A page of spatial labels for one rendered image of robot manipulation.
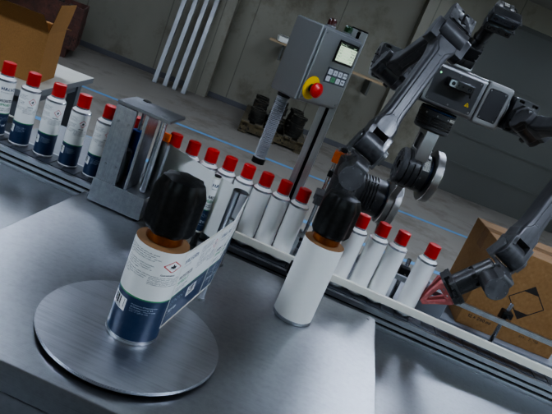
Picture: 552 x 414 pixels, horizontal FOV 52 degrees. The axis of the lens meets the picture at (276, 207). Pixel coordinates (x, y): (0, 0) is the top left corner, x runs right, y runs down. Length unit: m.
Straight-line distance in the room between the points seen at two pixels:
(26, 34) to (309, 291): 2.02
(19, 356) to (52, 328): 0.08
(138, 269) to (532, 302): 1.22
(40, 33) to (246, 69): 6.37
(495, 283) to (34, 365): 1.02
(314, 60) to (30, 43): 1.70
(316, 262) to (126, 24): 8.31
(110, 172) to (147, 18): 7.85
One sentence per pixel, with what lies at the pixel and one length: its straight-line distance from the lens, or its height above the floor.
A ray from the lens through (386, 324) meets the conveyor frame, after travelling 1.53.
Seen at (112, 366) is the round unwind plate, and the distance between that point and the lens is 0.93.
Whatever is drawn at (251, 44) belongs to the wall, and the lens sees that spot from 8.97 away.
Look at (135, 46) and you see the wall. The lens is 9.29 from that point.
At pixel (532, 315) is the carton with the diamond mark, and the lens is 1.83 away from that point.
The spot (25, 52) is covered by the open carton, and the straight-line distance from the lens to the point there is 2.88.
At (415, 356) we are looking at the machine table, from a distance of 1.50.
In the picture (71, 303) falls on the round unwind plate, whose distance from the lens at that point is 1.04.
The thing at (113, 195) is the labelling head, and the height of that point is 0.92.
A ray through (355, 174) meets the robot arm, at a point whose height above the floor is 1.20.
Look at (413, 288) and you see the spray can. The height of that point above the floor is 0.96.
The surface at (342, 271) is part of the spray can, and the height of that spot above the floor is 0.93.
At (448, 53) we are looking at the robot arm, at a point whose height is 1.52.
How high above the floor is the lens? 1.44
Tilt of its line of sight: 17 degrees down
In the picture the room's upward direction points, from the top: 22 degrees clockwise
